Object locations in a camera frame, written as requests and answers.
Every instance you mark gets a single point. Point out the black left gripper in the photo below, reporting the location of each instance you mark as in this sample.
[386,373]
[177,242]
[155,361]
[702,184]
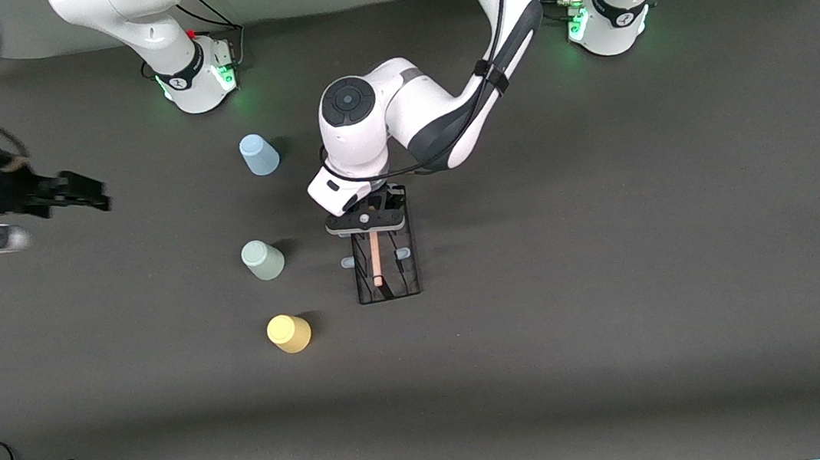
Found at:
[395,200]

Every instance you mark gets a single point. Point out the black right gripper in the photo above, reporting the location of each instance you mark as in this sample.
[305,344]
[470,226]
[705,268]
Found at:
[14,191]

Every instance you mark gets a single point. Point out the pale green plastic cup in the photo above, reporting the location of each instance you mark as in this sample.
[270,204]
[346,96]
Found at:
[263,260]

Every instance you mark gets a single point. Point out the yellow plastic cup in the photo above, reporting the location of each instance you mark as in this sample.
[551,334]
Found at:
[289,333]

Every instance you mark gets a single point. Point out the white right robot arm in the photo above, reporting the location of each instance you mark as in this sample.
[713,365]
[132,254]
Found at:
[188,78]

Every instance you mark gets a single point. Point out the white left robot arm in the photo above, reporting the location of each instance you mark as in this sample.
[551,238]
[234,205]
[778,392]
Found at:
[396,108]

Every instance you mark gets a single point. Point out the light blue plastic cup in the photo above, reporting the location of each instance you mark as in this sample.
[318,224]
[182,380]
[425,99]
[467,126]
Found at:
[259,156]

